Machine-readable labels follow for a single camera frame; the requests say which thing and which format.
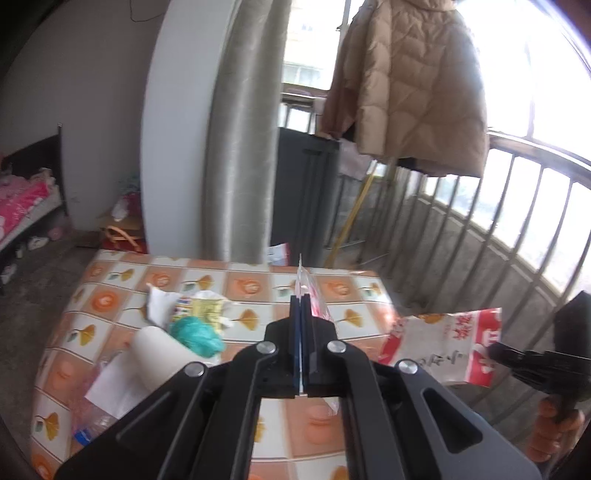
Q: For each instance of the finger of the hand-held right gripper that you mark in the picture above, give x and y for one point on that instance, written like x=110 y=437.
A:
x=521 y=362

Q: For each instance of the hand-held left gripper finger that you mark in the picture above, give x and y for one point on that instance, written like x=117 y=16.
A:
x=306 y=344
x=297 y=350

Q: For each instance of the clear red-printed plastic wrapper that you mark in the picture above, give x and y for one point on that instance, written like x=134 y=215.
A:
x=310 y=288

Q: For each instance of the red and white plastic bag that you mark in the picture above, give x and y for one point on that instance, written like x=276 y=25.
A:
x=438 y=346

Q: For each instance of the yellow snack packet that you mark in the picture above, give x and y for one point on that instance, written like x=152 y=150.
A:
x=207 y=309

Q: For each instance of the white tissue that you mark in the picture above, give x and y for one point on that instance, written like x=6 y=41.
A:
x=159 y=304

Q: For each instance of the person's right hand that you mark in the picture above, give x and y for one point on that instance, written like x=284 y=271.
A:
x=551 y=436

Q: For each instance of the table with patterned cloth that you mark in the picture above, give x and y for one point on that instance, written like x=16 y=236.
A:
x=249 y=286

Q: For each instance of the teal crumpled plastic bag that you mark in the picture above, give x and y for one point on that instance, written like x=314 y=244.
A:
x=194 y=337

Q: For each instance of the white paper roll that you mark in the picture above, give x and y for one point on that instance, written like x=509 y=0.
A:
x=157 y=355

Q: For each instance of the grey cabinet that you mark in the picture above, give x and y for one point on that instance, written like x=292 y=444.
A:
x=300 y=194

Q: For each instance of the white paper sheet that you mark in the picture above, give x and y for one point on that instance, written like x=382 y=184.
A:
x=115 y=392

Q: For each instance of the metal balcony railing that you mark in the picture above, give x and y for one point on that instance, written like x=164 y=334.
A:
x=531 y=148

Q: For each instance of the red gift bag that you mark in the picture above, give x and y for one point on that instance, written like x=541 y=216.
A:
x=121 y=240

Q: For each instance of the grey curtain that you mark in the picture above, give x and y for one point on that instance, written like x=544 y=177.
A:
x=244 y=138

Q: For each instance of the clear plastic bottle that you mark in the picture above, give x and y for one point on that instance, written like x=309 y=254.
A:
x=92 y=429

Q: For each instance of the white crumpled bag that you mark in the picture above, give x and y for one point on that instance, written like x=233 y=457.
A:
x=119 y=210

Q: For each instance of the pink slipper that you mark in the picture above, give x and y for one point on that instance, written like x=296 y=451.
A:
x=57 y=233

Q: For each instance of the beige down jacket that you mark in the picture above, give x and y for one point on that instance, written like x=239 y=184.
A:
x=406 y=92

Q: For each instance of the white slipper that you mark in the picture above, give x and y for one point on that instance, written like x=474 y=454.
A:
x=39 y=242

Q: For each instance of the pink floral blanket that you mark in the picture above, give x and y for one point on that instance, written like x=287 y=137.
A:
x=21 y=201

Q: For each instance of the bed with pink bedding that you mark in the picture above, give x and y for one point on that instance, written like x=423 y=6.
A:
x=37 y=152

